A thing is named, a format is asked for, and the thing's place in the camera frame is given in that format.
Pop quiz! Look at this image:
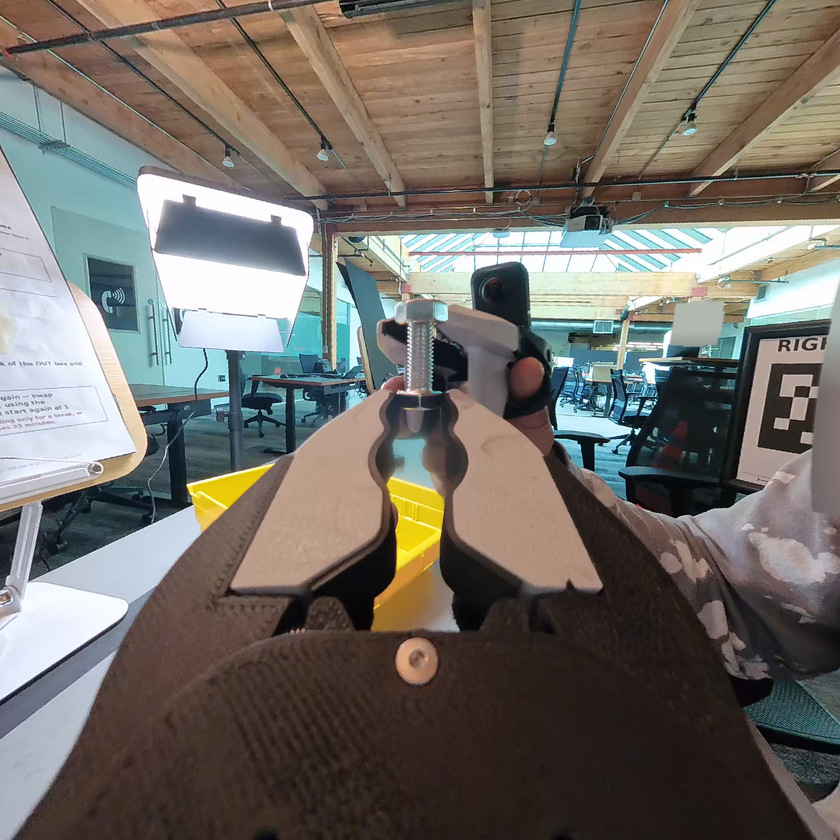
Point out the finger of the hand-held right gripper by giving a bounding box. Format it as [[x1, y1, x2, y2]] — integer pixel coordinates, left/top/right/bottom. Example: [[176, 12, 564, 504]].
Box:
[[430, 306, 522, 382], [376, 317, 411, 371]]

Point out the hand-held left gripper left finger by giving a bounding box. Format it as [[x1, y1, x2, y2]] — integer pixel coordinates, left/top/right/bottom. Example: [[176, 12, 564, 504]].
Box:
[[231, 390, 400, 631]]

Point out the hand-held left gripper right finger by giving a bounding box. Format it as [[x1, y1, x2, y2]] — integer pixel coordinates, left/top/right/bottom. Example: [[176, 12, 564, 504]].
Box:
[[438, 390, 603, 631]]

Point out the steel bolt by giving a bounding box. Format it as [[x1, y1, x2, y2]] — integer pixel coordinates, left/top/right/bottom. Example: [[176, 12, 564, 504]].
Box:
[[394, 301, 442, 439]]

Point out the yellow plastic bin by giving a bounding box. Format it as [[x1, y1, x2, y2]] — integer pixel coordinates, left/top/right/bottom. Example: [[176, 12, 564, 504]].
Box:
[[187, 461, 447, 632]]

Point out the person's right forearm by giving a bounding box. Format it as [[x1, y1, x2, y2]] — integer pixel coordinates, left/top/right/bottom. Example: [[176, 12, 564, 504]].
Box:
[[551, 440, 840, 683]]

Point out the person's right hand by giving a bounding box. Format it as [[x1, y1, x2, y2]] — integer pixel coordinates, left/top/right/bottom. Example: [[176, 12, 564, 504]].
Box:
[[508, 358, 557, 455]]

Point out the black panel board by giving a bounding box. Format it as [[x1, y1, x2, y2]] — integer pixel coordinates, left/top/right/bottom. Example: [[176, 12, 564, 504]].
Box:
[[336, 259, 395, 388]]

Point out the black office chair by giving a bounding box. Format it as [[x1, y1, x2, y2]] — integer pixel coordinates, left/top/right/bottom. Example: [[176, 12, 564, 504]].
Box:
[[301, 353, 349, 427], [241, 367, 284, 437], [554, 367, 611, 470]]

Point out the ceiling projector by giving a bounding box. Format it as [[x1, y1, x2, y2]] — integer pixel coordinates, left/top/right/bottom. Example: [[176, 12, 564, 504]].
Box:
[[560, 203, 614, 249]]

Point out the wooden office desk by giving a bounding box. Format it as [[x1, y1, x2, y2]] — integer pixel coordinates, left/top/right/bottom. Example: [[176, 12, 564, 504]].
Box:
[[128, 384, 231, 506], [249, 374, 365, 454]]

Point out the studio light on stand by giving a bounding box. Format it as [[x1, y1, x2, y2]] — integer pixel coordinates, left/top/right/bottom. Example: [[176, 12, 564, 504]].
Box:
[[136, 165, 316, 473]]

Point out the black mesh chair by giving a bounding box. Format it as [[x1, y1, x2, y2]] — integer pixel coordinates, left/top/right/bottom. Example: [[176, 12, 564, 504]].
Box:
[[619, 364, 739, 516]]

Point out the wooden document stand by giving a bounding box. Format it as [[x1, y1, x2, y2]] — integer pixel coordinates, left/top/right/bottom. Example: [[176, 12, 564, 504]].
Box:
[[0, 282, 148, 703]]

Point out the framed marker sign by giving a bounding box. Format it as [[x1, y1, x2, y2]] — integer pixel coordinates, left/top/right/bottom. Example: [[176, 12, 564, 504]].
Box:
[[725, 320, 834, 493]]

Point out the printed instruction sheet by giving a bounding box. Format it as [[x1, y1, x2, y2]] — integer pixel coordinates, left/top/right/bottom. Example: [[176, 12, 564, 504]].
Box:
[[0, 147, 139, 490]]

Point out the black wall sign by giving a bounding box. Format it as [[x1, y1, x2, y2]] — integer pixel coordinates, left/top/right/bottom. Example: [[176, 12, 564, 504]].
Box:
[[85, 256, 140, 333]]

